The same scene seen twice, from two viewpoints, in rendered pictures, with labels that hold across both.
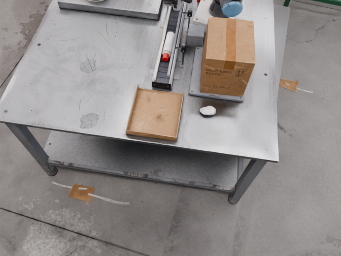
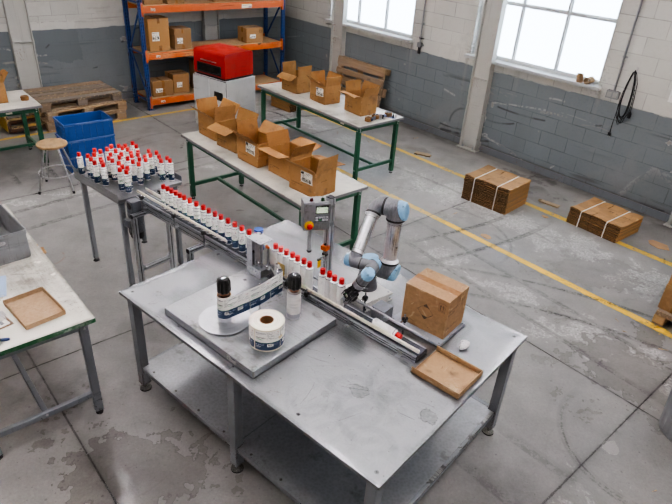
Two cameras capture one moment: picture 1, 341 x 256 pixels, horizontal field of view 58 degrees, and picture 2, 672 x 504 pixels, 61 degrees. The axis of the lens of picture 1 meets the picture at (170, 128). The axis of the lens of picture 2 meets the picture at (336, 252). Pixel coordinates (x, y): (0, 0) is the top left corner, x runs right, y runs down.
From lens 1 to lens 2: 259 cm
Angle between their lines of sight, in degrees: 47
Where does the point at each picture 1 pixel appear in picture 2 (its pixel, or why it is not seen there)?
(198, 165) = (454, 422)
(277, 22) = not seen: hidden behind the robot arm
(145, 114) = (444, 379)
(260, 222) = (519, 426)
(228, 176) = (477, 408)
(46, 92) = (372, 432)
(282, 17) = not seen: hidden behind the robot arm
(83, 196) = not seen: outside the picture
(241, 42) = (444, 282)
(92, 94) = (397, 402)
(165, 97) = (432, 361)
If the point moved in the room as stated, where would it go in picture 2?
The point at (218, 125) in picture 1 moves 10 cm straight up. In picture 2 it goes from (479, 347) to (483, 334)
